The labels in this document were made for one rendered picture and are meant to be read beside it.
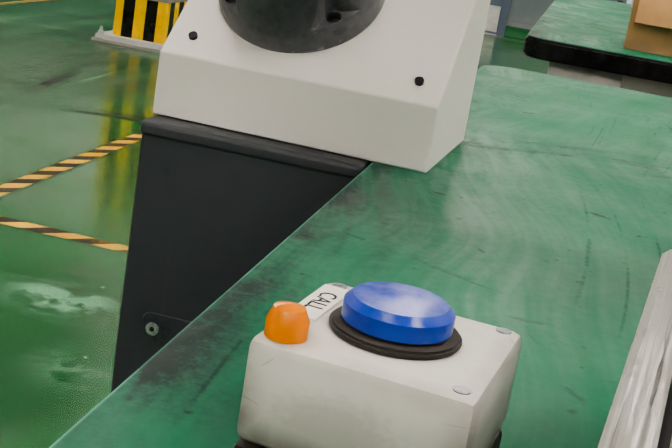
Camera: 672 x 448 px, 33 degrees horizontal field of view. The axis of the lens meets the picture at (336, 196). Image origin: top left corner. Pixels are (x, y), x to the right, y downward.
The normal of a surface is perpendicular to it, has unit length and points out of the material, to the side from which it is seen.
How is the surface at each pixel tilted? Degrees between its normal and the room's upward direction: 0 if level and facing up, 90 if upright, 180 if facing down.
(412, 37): 42
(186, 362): 0
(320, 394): 90
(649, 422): 0
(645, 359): 0
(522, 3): 90
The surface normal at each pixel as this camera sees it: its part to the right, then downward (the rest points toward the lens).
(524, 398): 0.16, -0.96
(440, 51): -0.07, -0.58
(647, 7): -0.18, -0.18
